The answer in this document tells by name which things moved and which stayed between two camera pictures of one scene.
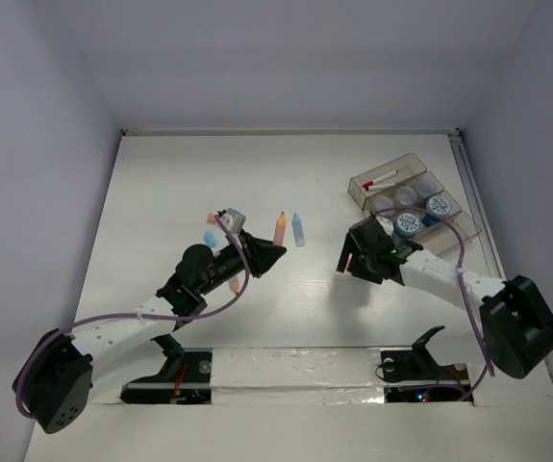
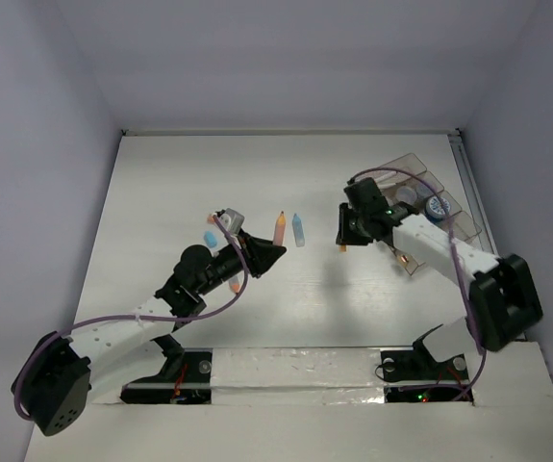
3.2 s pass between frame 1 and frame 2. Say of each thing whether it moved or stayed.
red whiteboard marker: moved
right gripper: moved
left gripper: stayed
